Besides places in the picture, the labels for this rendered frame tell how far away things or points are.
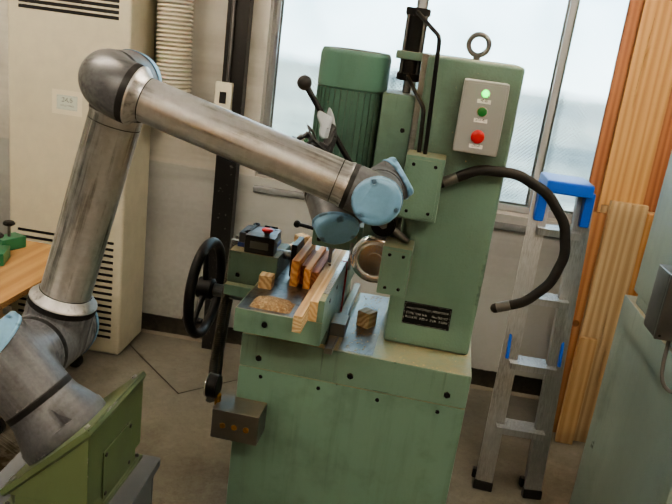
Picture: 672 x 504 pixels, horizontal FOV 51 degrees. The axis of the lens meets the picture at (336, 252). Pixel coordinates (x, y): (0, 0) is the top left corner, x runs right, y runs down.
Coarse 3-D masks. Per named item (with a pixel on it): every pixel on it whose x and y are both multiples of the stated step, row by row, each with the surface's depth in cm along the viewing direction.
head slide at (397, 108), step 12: (408, 84) 174; (384, 96) 170; (396, 96) 170; (408, 96) 169; (384, 108) 171; (396, 108) 170; (408, 108) 170; (384, 120) 172; (396, 120) 171; (408, 120) 171; (384, 132) 172; (396, 132) 172; (408, 132) 171; (384, 144) 173; (396, 144) 173; (408, 144) 173; (384, 156) 174; (396, 156) 174
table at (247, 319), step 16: (288, 272) 194; (352, 272) 212; (224, 288) 189; (240, 288) 188; (256, 288) 180; (272, 288) 181; (288, 288) 182; (240, 304) 168; (336, 304) 186; (240, 320) 167; (256, 320) 166; (272, 320) 166; (288, 320) 165; (272, 336) 167; (288, 336) 166; (304, 336) 165; (320, 336) 165
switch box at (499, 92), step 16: (464, 80) 160; (480, 80) 158; (464, 96) 157; (480, 96) 156; (496, 96) 156; (464, 112) 158; (496, 112) 157; (464, 128) 159; (480, 128) 158; (496, 128) 158; (464, 144) 160; (480, 144) 159; (496, 144) 159
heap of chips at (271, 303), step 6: (258, 300) 169; (264, 300) 169; (270, 300) 169; (276, 300) 169; (282, 300) 170; (288, 300) 172; (252, 306) 168; (258, 306) 168; (264, 306) 167; (270, 306) 167; (276, 306) 167; (282, 306) 167; (288, 306) 168; (282, 312) 167; (288, 312) 167
